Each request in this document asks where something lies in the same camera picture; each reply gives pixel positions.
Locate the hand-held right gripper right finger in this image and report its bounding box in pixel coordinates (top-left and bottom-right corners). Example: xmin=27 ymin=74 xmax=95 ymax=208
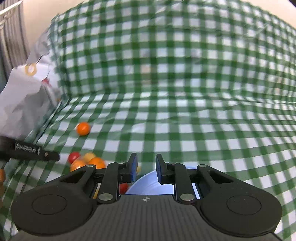
xmin=155 ymin=153 xmax=234 ymax=204

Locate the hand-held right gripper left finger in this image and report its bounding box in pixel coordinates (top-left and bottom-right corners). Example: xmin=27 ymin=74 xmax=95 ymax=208
xmin=60 ymin=152 xmax=139 ymax=204

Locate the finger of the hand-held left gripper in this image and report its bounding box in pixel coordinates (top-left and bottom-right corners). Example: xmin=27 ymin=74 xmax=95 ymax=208
xmin=0 ymin=136 xmax=60 ymax=163

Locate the yellow cherry tomato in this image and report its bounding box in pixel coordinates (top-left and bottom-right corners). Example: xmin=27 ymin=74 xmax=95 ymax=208
xmin=83 ymin=152 xmax=97 ymax=163

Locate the grey striped curtain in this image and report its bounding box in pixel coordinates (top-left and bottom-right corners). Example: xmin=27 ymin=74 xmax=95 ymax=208
xmin=0 ymin=0 xmax=30 ymax=78

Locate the light blue plate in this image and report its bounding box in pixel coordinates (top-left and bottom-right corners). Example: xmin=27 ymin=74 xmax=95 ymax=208
xmin=125 ymin=166 xmax=201 ymax=200

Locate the green checkered cloth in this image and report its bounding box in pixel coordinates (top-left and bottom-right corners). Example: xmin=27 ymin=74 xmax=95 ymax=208
xmin=0 ymin=0 xmax=296 ymax=241

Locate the white printed bed sheet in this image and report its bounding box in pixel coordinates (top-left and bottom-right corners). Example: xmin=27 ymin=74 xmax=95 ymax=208
xmin=0 ymin=35 xmax=63 ymax=139

